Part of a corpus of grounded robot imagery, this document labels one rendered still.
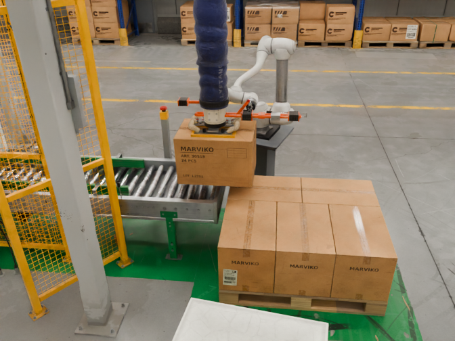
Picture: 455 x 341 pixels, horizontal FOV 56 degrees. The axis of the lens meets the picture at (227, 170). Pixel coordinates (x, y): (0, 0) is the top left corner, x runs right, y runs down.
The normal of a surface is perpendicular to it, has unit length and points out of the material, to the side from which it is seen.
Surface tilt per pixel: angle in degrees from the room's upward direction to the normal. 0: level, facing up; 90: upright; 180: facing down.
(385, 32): 90
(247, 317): 0
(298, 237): 0
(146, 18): 90
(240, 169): 90
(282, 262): 90
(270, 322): 0
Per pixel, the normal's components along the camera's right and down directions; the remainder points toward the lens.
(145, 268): -0.01, -0.87
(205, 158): -0.13, 0.49
